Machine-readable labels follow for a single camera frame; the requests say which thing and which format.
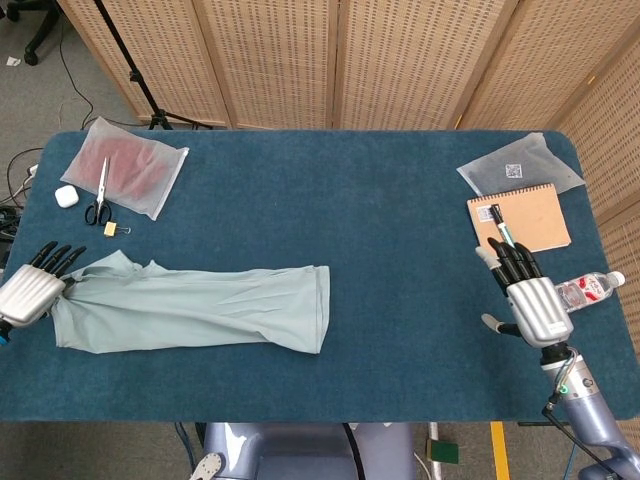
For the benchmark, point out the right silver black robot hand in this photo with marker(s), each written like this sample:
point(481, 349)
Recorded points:
point(540, 310)

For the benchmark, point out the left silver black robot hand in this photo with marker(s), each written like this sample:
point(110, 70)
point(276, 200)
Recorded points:
point(27, 295)

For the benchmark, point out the pale green T-shirt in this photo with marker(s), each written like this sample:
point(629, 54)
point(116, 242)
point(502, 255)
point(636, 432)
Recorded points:
point(200, 305)

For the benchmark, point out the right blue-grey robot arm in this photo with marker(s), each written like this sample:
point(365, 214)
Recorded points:
point(590, 420)

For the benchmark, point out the clear plastic water bottle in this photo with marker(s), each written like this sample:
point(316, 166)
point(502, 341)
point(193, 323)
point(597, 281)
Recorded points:
point(595, 290)

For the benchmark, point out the kraft spiral notebook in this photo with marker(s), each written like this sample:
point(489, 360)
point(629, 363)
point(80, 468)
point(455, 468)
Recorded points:
point(540, 220)

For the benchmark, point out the white marker pen black cap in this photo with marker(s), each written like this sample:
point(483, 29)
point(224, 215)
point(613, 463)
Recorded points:
point(500, 222)

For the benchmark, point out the gold binder clip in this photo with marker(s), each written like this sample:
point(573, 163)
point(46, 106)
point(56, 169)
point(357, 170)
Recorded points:
point(110, 229)

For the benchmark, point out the white earbuds case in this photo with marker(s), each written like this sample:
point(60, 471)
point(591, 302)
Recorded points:
point(66, 196)

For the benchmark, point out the white power strip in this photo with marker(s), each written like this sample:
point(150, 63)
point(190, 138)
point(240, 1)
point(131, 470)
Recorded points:
point(32, 170)

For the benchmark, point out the grey frosted bag QR label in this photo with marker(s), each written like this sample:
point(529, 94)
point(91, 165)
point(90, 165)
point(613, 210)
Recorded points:
point(540, 160)

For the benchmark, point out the frosted bag with red cloth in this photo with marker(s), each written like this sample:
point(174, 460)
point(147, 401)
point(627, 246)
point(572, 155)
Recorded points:
point(140, 170)

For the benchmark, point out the green block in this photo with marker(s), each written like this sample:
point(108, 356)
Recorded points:
point(444, 451)

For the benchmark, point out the silver metal pole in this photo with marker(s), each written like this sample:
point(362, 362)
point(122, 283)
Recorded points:
point(436, 470)

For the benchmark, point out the white paper scrap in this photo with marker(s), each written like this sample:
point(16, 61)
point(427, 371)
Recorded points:
point(12, 61)

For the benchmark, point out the black tripod stand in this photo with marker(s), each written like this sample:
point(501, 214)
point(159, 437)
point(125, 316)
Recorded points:
point(134, 76)

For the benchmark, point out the black office chair base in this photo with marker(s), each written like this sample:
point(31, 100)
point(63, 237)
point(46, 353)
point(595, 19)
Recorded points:
point(37, 42)

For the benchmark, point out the blue carpet table cover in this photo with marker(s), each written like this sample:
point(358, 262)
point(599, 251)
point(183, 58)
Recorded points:
point(325, 165)

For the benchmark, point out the blue-grey robot torso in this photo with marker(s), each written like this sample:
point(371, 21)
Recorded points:
point(300, 455)

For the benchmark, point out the woven wicker folding screen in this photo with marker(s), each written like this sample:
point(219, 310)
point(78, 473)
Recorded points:
point(280, 60)

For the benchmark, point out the white perforated bracket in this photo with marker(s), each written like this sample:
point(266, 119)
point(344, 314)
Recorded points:
point(207, 467)

